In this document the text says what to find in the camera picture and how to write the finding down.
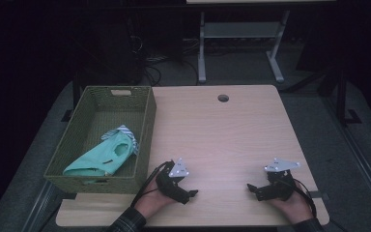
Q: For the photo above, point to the dark metal stand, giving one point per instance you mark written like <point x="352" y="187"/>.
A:
<point x="341" y="93"/>

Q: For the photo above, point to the grey metal table frame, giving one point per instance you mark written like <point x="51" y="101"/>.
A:
<point x="240" y="30"/>

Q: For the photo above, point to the grey tape strip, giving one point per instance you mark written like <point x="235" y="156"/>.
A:
<point x="317" y="195"/>

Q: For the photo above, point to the green woven basket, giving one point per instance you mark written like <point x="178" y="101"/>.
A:
<point x="77" y="129"/>

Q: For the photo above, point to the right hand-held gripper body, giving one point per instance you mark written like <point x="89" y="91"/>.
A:
<point x="278" y="185"/>

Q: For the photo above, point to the mint green pet garment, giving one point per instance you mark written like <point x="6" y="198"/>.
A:
<point x="103" y="158"/>

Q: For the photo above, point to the person's left hand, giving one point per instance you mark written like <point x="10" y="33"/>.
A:
<point x="153" y="201"/>

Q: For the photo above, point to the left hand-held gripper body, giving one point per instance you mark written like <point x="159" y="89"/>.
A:
<point x="177" y="169"/>

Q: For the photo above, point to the person's right hand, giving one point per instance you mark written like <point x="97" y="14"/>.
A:
<point x="291" y="206"/>

